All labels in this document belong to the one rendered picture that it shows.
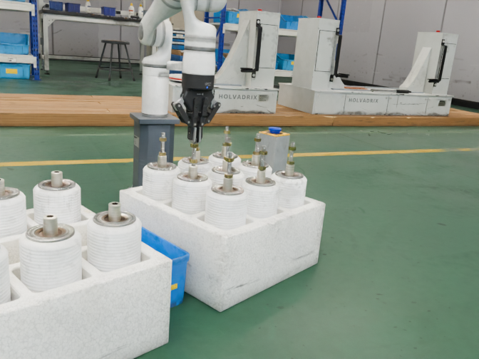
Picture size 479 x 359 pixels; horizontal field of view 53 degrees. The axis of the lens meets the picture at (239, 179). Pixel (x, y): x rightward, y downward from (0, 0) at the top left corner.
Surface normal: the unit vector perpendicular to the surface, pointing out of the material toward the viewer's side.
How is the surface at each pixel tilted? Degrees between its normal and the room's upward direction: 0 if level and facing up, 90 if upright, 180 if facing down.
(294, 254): 90
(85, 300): 90
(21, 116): 90
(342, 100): 90
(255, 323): 0
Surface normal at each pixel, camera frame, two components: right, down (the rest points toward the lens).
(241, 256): 0.73, 0.25
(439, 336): 0.08, -0.96
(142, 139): -0.34, 0.25
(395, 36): -0.90, 0.05
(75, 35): 0.43, 0.29
